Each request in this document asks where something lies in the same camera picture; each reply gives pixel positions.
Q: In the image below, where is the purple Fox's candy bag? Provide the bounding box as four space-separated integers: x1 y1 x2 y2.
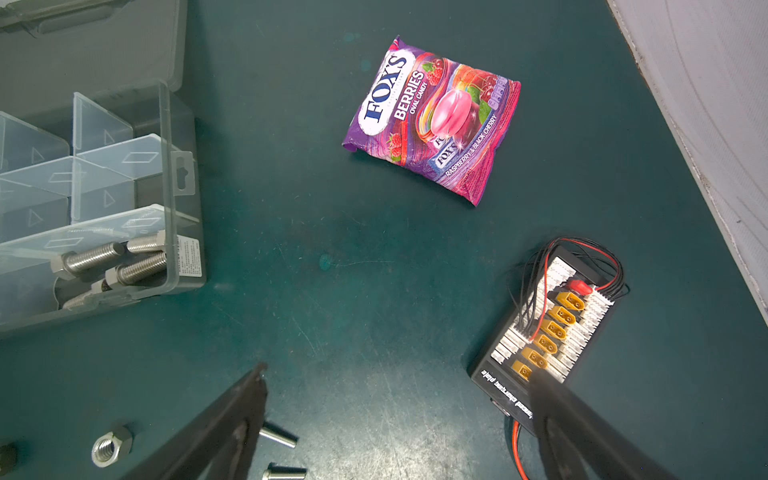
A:
342 38 521 205

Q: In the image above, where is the small silver screw pair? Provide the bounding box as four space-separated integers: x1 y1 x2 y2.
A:
259 421 308 480

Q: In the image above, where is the silver hex nut middle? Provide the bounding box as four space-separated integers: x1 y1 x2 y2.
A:
91 426 133 468

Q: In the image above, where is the red black wire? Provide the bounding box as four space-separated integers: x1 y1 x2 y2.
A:
509 236 630 480

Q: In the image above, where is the grey plastic organizer box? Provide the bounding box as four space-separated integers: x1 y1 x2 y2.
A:
1 1 206 334

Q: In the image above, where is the silver hex bolt pair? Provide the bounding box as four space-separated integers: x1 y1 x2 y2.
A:
61 252 167 310

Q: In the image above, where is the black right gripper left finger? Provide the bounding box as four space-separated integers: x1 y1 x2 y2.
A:
123 362 268 479

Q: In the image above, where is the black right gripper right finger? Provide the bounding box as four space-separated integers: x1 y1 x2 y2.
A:
529 371 674 479

